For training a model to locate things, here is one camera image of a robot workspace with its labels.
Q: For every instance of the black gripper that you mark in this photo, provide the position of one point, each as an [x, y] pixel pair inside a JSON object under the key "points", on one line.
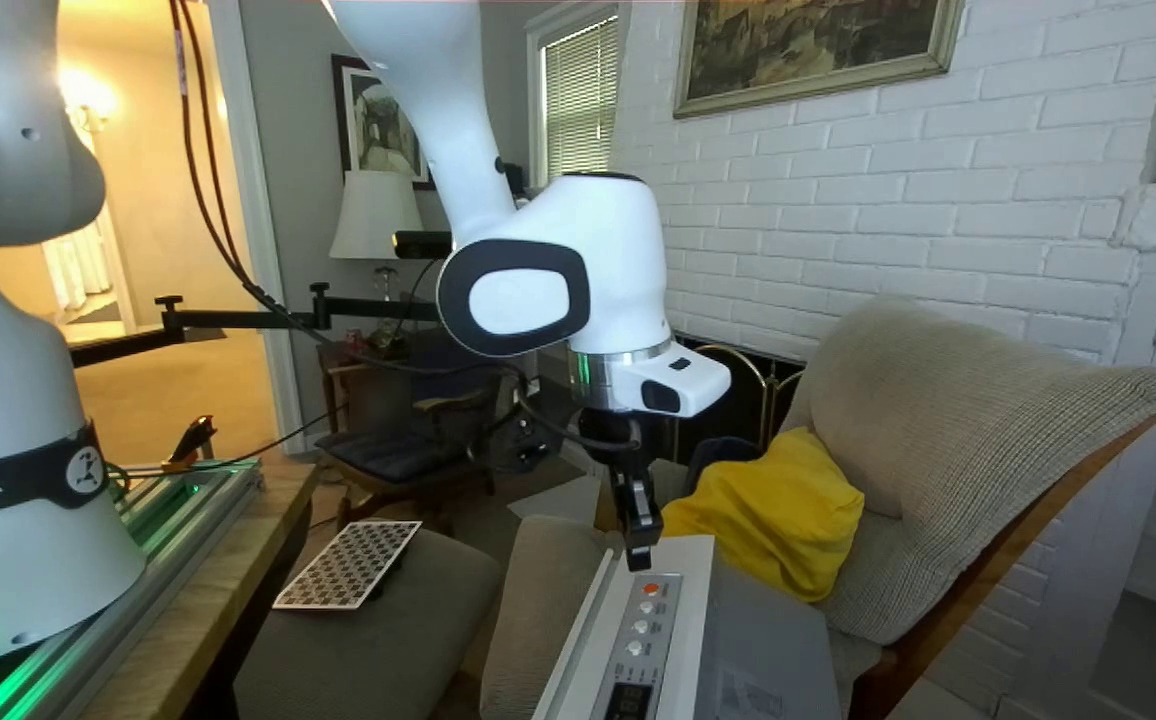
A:
{"points": [[618, 439]]}

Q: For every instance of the beige ribbed armchair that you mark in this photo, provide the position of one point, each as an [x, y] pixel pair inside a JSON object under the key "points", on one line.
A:
{"points": [[979, 424]]}

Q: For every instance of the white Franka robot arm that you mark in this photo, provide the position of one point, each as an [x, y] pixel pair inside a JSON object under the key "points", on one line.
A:
{"points": [[1, 401]]}

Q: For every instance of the orange black clamp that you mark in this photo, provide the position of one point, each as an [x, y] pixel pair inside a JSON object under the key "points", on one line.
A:
{"points": [[194, 447]]}

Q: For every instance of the lamp with white flared shade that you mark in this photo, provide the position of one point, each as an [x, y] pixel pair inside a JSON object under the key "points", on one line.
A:
{"points": [[374, 222]]}

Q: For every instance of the black framed picture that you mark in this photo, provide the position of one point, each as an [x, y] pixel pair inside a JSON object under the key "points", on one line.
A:
{"points": [[369, 113]]}

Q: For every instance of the dark blue cushion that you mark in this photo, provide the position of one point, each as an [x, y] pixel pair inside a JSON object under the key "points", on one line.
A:
{"points": [[726, 463]]}

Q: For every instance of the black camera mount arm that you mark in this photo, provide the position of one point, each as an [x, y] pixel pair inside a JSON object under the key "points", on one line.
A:
{"points": [[242, 319]]}

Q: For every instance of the grey fabric sofa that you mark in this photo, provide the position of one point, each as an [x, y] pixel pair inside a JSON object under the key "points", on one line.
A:
{"points": [[379, 640]]}

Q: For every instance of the black stereo camera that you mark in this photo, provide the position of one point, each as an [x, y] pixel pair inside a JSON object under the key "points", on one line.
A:
{"points": [[419, 246]]}

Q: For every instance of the wooden chair dark cushion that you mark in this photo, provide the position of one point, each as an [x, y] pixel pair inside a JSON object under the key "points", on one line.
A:
{"points": [[397, 447]]}

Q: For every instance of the yellow cloth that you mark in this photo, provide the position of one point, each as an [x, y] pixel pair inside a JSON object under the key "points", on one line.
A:
{"points": [[763, 520]]}

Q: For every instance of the brass fireplace screen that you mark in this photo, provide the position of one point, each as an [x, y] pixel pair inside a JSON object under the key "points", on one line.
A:
{"points": [[748, 384]]}

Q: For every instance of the framed landscape painting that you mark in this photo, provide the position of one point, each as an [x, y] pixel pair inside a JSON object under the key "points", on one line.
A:
{"points": [[818, 44]]}

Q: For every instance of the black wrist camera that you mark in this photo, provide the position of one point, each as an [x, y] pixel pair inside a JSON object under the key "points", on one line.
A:
{"points": [[543, 432]]}

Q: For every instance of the white framed window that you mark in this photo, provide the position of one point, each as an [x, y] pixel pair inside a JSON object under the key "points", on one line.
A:
{"points": [[581, 92]]}

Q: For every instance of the checkerboard calibration board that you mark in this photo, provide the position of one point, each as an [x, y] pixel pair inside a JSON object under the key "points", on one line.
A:
{"points": [[347, 567]]}

